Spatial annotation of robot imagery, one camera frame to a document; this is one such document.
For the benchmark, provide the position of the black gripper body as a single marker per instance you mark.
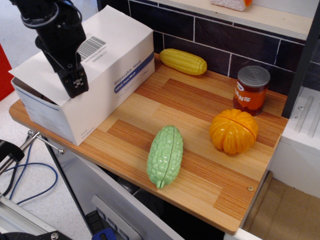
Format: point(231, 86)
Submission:
point(60, 41)

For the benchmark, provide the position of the white cardboard mask box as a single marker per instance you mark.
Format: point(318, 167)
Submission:
point(117, 56)

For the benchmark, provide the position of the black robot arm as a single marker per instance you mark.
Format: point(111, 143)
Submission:
point(36, 14)

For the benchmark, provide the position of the black aluminium extrusion block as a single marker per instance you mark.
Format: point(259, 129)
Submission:
point(74, 81)

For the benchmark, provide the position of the red panel at left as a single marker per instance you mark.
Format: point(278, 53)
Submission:
point(6, 87)

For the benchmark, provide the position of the yellow toy corn cob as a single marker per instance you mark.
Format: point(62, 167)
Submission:
point(184, 62)

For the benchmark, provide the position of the green toy bitter gourd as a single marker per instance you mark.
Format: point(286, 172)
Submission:
point(165, 156)

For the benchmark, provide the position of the orange toy pumpkin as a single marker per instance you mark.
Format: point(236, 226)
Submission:
point(233, 131)

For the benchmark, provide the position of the orange beans can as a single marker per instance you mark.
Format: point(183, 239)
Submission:
point(251, 88)

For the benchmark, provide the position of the metal clamp with black handle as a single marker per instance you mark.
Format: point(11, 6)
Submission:
point(16, 153)

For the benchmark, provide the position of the wooden wall shelf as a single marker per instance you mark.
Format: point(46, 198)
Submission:
point(258, 17)

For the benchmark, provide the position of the black vertical post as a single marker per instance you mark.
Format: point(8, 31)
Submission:
point(303, 65)

